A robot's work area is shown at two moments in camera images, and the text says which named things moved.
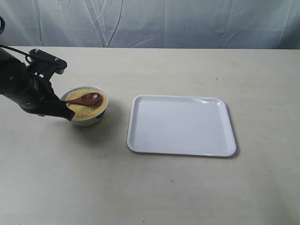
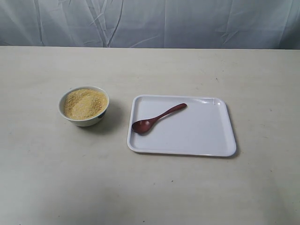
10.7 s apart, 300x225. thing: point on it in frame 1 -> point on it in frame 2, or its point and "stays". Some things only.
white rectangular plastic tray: [180, 125] stays
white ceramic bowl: [90, 122] stays
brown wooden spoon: [88, 99] -> [146, 125]
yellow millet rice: [83, 111] stays
